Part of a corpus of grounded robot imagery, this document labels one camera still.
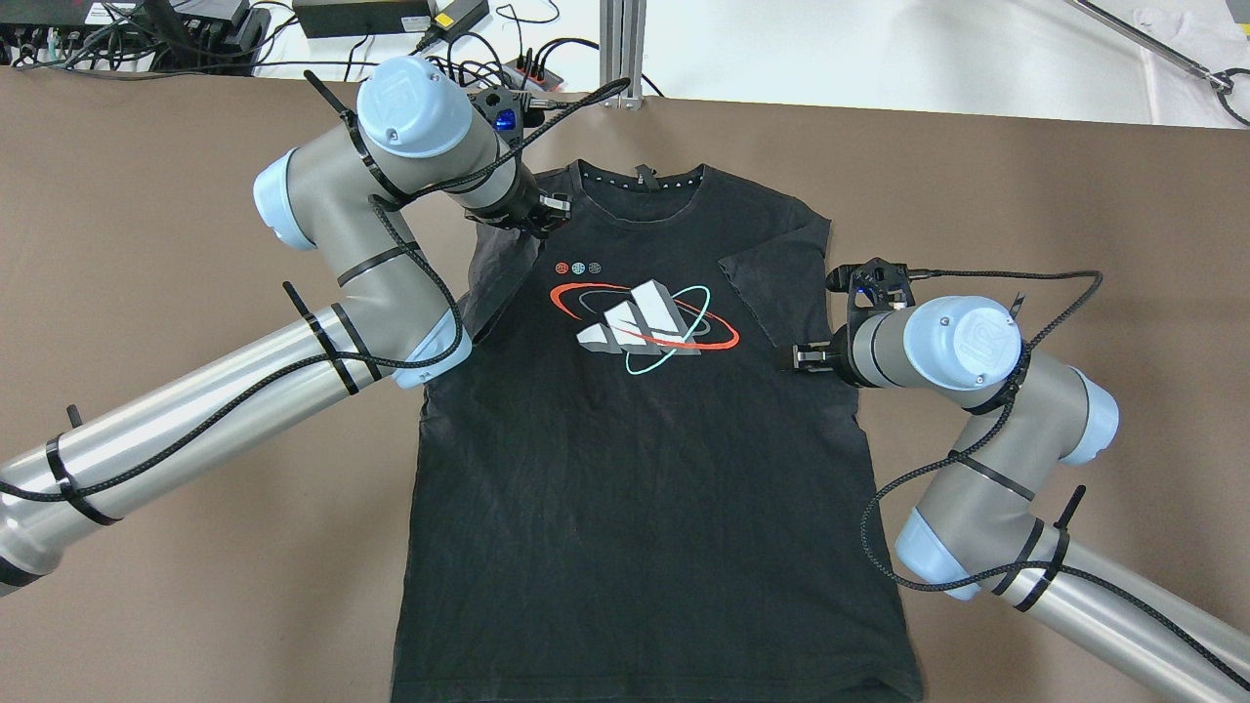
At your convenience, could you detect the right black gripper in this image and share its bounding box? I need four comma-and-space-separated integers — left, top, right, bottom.
776, 336, 855, 377

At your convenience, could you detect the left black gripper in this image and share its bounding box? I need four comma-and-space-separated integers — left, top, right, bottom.
494, 173, 571, 240

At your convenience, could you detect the black printed t-shirt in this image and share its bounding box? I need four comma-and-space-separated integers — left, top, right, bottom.
390, 161, 924, 702

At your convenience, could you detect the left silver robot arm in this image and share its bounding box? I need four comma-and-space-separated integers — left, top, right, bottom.
1, 55, 570, 595

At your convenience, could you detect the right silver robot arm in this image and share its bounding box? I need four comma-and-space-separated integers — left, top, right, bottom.
780, 296, 1248, 702

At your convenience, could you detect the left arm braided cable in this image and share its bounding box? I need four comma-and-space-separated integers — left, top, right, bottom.
0, 78, 633, 504

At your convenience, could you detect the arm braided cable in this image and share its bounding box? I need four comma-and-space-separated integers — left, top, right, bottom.
859, 264, 1250, 689
0, 78, 633, 504

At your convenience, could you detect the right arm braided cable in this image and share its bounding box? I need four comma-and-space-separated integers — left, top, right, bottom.
859, 264, 1250, 689

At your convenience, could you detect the aluminium cage frame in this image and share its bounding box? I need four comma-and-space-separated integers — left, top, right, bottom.
598, 0, 648, 111

